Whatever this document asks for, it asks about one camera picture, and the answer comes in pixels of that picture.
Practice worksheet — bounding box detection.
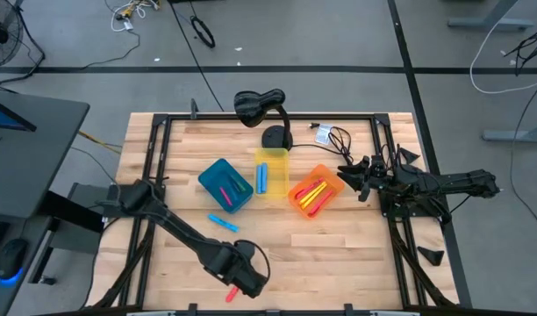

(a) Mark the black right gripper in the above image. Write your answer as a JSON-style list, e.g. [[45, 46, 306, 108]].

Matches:
[[337, 155, 395, 203]]

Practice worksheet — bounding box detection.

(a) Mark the green marker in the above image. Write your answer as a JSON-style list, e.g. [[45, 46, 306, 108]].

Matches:
[[230, 174, 248, 193]]

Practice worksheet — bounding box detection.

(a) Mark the orange plastic bin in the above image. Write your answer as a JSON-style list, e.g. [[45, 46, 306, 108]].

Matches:
[[287, 163, 346, 220]]

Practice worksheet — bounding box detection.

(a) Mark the yellow plastic bin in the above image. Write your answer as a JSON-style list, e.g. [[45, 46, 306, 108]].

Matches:
[[253, 147, 291, 200]]

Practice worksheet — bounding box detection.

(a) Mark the blue plastic bin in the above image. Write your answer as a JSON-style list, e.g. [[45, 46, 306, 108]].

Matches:
[[197, 157, 255, 215]]

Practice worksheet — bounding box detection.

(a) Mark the black desk lamp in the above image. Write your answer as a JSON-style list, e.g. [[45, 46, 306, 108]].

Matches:
[[233, 88, 295, 152]]

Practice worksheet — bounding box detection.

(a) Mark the grey desk foot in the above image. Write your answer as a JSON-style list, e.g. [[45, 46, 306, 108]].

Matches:
[[447, 0, 535, 32], [479, 118, 537, 144]]

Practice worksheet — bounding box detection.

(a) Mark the dark side desk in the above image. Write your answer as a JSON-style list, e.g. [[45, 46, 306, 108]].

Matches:
[[0, 214, 59, 316]]

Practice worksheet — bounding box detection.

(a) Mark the black office desk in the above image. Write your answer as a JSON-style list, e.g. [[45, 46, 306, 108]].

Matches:
[[0, 90, 91, 220]]

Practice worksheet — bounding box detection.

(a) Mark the black computer mouse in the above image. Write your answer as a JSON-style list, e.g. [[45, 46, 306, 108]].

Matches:
[[0, 238, 29, 284]]

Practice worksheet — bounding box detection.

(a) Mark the computer monitor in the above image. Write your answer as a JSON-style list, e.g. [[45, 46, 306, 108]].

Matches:
[[0, 95, 38, 133]]

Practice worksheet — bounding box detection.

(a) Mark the black floor fan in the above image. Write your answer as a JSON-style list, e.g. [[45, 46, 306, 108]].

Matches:
[[0, 0, 25, 69]]

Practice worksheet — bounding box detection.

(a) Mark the black lamp power cord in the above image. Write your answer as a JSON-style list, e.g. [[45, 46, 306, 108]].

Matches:
[[290, 121, 355, 174]]

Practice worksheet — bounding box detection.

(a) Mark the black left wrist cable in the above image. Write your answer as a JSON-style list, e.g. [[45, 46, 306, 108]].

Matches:
[[233, 239, 272, 282]]

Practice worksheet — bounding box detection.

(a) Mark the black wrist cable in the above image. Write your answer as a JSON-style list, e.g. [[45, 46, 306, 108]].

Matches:
[[233, 239, 272, 282], [379, 143, 404, 176]]

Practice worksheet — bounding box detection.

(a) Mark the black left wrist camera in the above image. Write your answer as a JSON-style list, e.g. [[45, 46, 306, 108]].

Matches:
[[233, 240, 257, 261]]

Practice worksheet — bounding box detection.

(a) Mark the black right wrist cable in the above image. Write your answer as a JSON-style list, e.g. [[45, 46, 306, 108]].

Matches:
[[379, 143, 404, 176]]

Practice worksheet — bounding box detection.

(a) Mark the white cord label tag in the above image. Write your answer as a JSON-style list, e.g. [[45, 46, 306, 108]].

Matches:
[[314, 123, 333, 147]]

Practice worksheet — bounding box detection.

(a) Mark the black triangular bracket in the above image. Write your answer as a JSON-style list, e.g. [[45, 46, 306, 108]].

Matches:
[[416, 245, 446, 268], [398, 147, 421, 167]]

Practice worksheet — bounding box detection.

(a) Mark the black aluminium table frame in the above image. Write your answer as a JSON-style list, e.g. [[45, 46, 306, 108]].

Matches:
[[90, 112, 461, 311]]

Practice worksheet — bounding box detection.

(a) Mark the thin black floor cable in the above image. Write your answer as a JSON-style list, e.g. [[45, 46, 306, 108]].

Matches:
[[508, 74, 537, 243], [79, 28, 141, 71]]

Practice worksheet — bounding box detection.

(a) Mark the white floor cable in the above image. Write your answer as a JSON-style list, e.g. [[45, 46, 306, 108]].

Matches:
[[469, 0, 537, 96]]

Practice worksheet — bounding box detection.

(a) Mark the long black floor cable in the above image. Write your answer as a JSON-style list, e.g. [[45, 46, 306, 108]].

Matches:
[[168, 0, 226, 113]]

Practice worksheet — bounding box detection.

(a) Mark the coiled black cable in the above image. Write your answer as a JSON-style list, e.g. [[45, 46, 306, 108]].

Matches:
[[190, 15, 217, 49]]

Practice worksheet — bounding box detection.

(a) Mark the yellow cable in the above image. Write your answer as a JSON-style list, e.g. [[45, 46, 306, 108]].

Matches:
[[77, 130, 123, 155]]

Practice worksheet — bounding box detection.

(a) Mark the black cable bundle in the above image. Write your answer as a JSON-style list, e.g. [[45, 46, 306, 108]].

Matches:
[[504, 19, 537, 76]]

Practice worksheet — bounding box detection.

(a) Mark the white cable bundle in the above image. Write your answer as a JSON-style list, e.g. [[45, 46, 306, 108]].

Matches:
[[109, 0, 161, 32]]

